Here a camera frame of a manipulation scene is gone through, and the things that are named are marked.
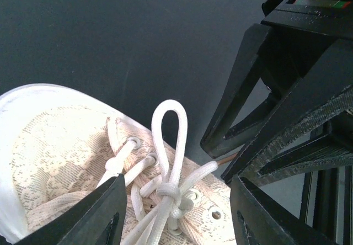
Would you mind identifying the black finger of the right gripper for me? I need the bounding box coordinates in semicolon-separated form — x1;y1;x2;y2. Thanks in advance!
200;24;275;158
221;39;352;184

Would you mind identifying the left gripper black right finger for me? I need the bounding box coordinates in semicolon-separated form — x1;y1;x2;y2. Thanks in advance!
230;175;334;244

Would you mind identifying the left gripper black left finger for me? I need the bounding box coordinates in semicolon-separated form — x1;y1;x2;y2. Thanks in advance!
17;174;127;244

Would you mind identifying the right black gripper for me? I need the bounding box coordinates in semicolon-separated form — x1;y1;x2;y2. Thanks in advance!
260;0;352;101

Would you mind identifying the beige sneaker shoe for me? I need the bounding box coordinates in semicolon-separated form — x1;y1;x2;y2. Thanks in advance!
0;83;238;245

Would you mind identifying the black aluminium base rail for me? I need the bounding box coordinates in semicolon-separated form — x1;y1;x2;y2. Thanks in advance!
299;166;352;244

